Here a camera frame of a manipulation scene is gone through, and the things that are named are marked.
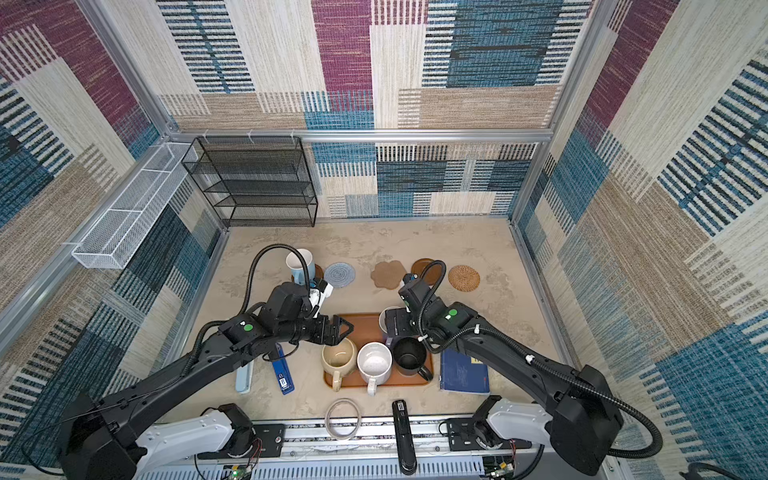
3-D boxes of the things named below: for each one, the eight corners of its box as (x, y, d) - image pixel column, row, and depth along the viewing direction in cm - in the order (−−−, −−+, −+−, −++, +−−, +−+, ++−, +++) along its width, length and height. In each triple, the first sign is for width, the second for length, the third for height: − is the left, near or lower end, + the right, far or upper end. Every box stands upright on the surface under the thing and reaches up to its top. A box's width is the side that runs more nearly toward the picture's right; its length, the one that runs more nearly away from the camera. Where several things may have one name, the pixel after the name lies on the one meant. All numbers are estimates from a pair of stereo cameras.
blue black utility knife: (285, 395, 82) (281, 391, 79) (270, 352, 89) (266, 347, 86) (297, 388, 83) (294, 384, 80) (282, 346, 90) (278, 341, 87)
